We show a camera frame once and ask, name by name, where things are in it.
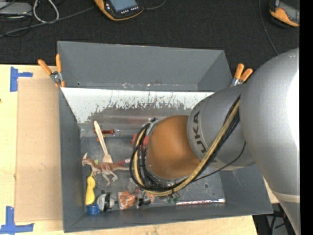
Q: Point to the orange and white packet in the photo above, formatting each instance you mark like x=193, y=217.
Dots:
x=126, y=199

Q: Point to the grey and black round toy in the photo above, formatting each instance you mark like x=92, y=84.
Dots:
x=105, y=201

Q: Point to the red pen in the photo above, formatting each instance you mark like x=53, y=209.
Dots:
x=123, y=161

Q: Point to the brown toy dinosaur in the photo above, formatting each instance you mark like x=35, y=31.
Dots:
x=105, y=167

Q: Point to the blue bottle cap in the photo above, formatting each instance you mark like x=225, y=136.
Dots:
x=93, y=210

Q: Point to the red and white striped stick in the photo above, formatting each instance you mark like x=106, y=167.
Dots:
x=200, y=201

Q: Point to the red plastic piece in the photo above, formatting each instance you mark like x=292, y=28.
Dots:
x=136, y=139

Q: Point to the pale wooden fork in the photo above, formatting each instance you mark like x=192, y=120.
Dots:
x=103, y=143

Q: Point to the red-brown small tool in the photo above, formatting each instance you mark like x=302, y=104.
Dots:
x=105, y=131

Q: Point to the brown cardboard board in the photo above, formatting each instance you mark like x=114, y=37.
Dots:
x=36, y=143

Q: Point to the grey metal bin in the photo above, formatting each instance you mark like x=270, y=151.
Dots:
x=137, y=65

